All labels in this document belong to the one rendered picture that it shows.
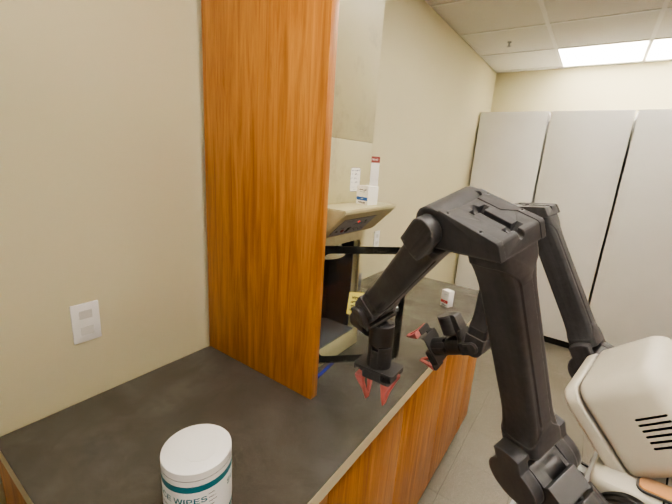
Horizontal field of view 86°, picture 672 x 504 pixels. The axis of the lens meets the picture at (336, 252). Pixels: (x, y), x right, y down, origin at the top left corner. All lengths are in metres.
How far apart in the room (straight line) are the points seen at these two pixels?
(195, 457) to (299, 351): 0.44
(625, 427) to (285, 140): 0.91
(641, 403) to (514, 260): 0.34
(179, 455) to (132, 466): 0.25
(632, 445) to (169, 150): 1.27
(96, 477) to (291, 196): 0.79
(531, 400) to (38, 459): 1.04
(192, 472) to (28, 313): 0.62
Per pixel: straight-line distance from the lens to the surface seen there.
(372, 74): 1.33
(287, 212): 1.04
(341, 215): 1.02
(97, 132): 1.19
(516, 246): 0.43
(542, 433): 0.60
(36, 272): 1.18
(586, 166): 3.95
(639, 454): 0.74
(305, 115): 1.00
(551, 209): 0.97
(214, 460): 0.82
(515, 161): 4.01
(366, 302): 0.77
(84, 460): 1.12
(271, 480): 0.98
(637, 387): 0.70
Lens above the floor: 1.65
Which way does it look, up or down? 14 degrees down
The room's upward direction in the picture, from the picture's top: 4 degrees clockwise
